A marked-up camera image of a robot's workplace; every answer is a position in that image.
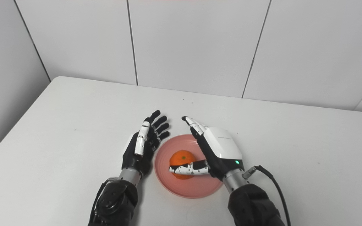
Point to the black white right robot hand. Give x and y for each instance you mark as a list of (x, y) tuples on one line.
[(223, 147)]

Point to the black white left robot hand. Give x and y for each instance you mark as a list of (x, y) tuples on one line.
[(137, 160)]

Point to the orange fruit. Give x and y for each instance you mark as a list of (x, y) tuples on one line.
[(181, 158)]

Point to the pink round plate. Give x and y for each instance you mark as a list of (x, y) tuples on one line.
[(196, 186)]

